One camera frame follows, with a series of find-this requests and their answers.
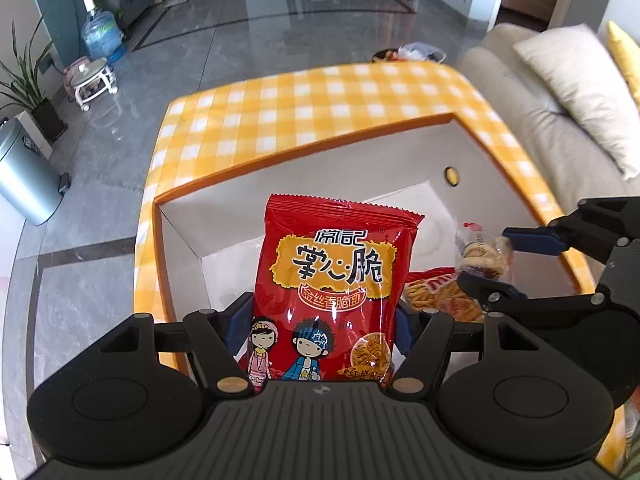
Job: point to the red packet of stick snacks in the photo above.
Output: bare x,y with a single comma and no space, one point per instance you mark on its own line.
440,300

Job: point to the red cartoon noodle snack packet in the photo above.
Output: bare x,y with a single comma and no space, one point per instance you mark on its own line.
330,270

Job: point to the clear packet of biscuits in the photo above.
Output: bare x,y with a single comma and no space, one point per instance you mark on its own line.
482,255

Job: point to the orange cardboard box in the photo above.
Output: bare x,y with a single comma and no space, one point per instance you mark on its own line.
350,170

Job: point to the tall leafy potted plant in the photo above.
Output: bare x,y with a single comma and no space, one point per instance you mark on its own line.
30,85

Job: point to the yellow checkered tablecloth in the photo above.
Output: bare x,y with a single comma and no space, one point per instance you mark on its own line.
300,105

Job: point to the blue water bottle with pump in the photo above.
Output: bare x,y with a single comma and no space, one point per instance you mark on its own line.
102,35

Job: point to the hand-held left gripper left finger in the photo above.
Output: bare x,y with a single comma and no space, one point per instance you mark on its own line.
237,325

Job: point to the white wheeled stool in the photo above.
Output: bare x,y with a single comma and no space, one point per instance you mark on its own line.
90,77

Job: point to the yellow pillow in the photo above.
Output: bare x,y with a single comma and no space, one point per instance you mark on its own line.
627,60

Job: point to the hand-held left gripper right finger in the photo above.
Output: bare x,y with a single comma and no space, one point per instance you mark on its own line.
407,330

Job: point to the grey metal pedal bin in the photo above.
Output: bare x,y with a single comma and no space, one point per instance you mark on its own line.
25,175

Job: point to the white pillow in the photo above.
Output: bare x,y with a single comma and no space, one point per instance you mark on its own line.
580,85

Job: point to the beige sofa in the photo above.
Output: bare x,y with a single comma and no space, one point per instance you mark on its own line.
505,90

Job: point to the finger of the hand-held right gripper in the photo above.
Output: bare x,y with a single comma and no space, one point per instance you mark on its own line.
532,240
500,292

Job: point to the small bin with white bag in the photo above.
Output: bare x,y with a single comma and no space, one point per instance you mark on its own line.
415,52

